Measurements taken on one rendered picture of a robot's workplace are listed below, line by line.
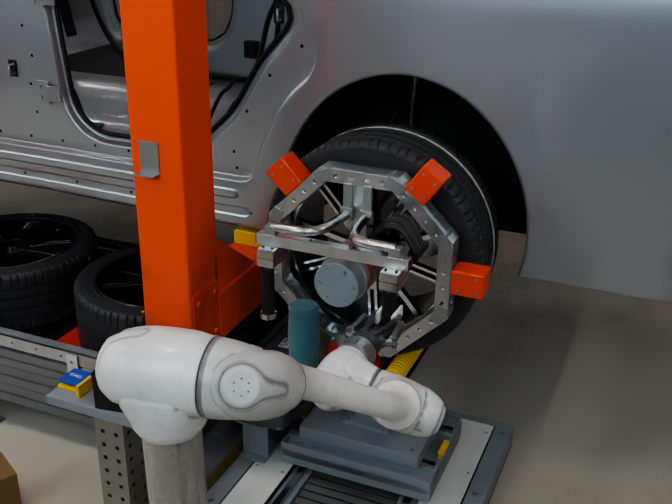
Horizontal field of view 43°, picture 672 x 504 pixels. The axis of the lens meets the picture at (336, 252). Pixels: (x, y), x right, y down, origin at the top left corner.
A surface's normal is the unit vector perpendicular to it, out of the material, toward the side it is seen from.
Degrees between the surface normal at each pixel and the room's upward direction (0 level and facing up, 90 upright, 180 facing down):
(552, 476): 0
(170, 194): 90
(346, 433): 0
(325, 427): 0
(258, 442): 90
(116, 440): 90
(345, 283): 90
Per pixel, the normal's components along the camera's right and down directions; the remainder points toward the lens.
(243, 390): -0.07, -0.09
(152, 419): -0.25, 0.51
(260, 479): 0.02, -0.91
